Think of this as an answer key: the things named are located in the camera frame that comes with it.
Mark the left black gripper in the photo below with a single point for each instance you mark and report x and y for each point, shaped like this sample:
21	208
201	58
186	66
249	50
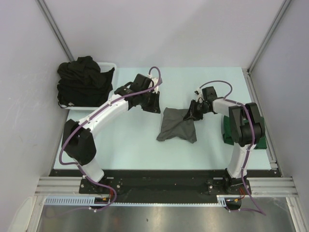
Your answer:
154	107

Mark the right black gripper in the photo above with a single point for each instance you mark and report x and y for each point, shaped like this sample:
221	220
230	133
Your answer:
191	114

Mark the grey t shirt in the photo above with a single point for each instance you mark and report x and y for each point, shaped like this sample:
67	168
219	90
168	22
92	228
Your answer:
173	125

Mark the white plastic basket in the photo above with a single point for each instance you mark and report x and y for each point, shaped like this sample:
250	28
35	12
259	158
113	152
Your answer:
104	67

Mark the black t shirts pile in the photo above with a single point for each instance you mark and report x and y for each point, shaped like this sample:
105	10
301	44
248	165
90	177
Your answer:
83	84

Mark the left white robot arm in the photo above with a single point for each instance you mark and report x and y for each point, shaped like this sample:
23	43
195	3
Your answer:
78	140

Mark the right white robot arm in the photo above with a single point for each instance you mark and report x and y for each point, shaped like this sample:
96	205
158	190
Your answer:
247	128

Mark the green folded t shirt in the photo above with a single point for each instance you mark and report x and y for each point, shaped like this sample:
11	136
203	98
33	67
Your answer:
227	138

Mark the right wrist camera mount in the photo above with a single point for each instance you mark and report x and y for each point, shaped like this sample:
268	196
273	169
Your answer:
199	94

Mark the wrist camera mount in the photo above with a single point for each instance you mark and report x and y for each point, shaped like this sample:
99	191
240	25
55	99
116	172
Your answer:
199	94
155	81

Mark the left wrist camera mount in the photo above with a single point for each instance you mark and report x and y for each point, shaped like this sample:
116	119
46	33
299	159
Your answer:
155	81

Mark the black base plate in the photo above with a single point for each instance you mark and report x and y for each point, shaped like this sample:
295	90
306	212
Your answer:
174	187

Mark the light blue cable duct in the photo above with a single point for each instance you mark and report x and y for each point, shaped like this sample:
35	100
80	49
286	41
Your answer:
99	202

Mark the aluminium frame rail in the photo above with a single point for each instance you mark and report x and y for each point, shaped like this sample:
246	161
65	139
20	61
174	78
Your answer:
261	187

